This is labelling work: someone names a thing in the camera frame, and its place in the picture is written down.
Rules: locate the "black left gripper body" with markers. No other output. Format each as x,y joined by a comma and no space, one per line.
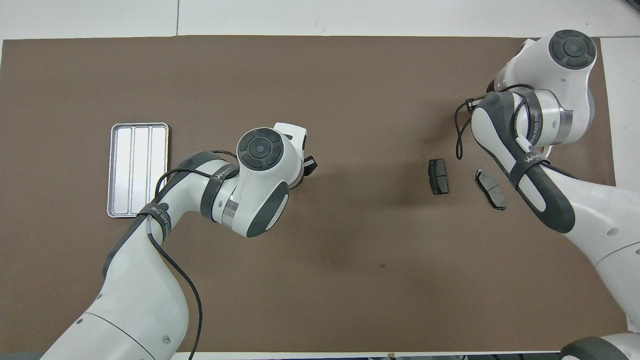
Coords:
310,167

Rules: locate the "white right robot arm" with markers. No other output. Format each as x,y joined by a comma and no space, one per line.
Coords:
600,210

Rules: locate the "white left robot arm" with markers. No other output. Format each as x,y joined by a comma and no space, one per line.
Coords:
140,300

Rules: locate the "silver metal tray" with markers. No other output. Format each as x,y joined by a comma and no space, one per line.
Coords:
137,165

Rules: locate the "brown table mat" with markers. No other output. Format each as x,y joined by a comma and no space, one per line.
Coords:
325,275

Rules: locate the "rectangular dark brake pad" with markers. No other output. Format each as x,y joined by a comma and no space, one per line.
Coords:
438,176

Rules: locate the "curved dark brake pad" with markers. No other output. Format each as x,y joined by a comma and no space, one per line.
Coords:
492,192

